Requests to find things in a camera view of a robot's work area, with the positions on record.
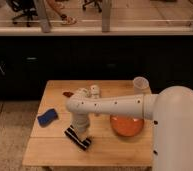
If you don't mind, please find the black striped whiteboard eraser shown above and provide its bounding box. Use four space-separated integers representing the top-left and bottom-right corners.
64 125 92 150

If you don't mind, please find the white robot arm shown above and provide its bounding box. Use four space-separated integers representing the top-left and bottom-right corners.
66 86 193 171

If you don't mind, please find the white rectangular block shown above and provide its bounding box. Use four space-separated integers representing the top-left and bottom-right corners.
90 85 100 99

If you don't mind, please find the small red-brown object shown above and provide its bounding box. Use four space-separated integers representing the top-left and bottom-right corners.
63 92 74 98

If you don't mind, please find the clear plastic cup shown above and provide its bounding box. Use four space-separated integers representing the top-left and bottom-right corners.
132 76 149 94

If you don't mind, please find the orange plate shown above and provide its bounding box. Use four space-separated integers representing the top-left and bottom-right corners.
110 116 144 137

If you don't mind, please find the blue sponge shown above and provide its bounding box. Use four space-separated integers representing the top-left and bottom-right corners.
37 109 58 127

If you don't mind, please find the person's foot with sandal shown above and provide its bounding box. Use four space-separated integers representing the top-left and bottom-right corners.
61 14 76 25

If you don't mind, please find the black office chair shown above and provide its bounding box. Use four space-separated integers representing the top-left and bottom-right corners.
5 0 37 27

